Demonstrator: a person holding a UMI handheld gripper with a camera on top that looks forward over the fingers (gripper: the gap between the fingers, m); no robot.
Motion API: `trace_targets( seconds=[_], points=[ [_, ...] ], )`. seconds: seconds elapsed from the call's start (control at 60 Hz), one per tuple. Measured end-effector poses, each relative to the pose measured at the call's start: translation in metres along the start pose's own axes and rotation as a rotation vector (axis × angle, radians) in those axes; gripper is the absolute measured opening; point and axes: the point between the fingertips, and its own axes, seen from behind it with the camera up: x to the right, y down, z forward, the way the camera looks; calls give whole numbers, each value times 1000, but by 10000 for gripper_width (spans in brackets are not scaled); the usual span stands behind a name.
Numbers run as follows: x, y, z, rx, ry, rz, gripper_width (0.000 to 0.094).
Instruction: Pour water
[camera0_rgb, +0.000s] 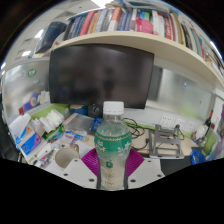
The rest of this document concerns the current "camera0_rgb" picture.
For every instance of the white jar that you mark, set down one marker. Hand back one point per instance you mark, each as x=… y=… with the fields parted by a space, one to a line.
x=202 y=131

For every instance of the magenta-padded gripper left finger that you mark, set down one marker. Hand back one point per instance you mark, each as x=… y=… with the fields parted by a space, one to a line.
x=80 y=171

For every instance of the ceiling lights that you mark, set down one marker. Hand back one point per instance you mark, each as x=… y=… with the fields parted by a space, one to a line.
x=39 y=34

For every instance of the small blue box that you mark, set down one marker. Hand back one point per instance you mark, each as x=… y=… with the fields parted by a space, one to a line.
x=96 y=124

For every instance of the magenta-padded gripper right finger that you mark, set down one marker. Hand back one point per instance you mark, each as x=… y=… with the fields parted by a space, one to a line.
x=146 y=170

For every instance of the black computer monitor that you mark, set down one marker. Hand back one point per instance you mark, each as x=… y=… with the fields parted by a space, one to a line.
x=100 y=75

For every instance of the clear green-labelled drink bottle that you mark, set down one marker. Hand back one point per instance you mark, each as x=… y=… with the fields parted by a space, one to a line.
x=112 y=150

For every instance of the black desk mat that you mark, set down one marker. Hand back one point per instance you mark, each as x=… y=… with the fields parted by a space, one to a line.
x=173 y=165

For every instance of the stack of white tissues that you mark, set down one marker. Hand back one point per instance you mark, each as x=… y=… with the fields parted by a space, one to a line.
x=51 y=120

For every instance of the white mug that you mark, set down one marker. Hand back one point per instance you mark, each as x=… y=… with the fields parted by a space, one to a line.
x=65 y=156

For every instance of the blue tissue box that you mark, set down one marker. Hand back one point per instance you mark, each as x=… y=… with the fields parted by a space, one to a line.
x=28 y=141

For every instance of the clear plastic box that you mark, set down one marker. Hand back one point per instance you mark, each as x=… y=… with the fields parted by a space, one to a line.
x=78 y=122

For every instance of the white wall socket row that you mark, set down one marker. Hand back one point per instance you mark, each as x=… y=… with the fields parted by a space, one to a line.
x=176 y=122

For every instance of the grey metal laptop stand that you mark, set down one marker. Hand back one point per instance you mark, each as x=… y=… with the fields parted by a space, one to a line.
x=165 y=146

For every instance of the wall shelf with books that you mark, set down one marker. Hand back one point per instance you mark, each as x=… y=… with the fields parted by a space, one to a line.
x=150 y=41

